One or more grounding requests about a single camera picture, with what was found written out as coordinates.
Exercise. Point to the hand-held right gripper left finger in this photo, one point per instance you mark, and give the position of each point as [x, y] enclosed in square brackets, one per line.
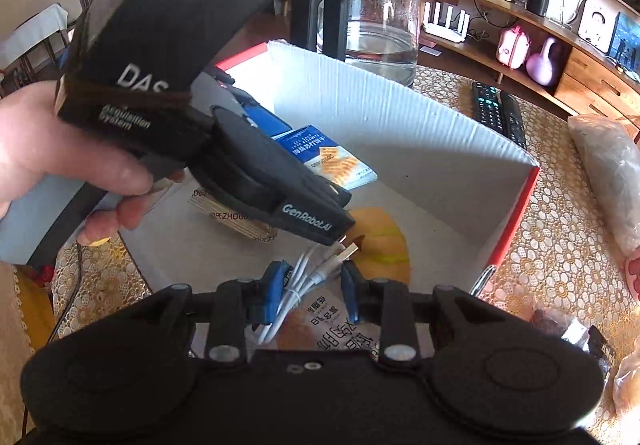
[275, 290]

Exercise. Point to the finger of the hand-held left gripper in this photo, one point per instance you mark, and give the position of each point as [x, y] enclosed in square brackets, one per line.
[325, 187]

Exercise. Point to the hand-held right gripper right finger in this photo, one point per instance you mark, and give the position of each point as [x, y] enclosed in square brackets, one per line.
[351, 292]

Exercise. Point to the blue cracker packet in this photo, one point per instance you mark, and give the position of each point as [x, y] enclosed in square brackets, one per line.
[330, 160]

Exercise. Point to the brown white snack packet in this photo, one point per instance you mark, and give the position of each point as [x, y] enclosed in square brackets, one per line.
[325, 320]

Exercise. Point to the wood-striped pack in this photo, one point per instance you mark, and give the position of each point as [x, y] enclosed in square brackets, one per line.
[235, 223]

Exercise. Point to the red cardboard box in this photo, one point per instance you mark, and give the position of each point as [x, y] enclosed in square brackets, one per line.
[425, 150]

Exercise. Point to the person's left hand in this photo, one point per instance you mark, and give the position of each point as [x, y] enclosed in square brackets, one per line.
[55, 150]

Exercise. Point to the glass electric kettle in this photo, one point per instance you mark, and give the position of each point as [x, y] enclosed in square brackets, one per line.
[380, 25]

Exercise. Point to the black remote control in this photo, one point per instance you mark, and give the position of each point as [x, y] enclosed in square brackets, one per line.
[487, 105]
[515, 122]

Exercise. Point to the dark plastic packet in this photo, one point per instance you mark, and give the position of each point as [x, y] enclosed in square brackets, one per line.
[550, 325]

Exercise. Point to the white router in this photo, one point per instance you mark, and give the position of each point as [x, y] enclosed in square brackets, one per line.
[446, 22]

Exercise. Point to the pink toy case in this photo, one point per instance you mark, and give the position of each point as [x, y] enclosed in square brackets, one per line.
[512, 47]

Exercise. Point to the purple gourd vase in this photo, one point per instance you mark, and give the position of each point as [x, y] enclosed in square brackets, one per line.
[544, 65]

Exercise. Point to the grey plastic bag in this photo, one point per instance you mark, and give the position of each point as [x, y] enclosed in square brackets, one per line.
[610, 175]

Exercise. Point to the wooden television cabinet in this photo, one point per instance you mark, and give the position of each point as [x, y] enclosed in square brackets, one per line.
[595, 85]

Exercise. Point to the round bun in wrapper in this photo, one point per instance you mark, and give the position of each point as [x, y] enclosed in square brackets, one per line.
[627, 390]

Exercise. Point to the baby photo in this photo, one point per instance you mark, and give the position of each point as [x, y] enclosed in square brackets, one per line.
[596, 27]

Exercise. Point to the blue picture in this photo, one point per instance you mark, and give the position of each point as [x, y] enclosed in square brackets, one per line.
[625, 42]

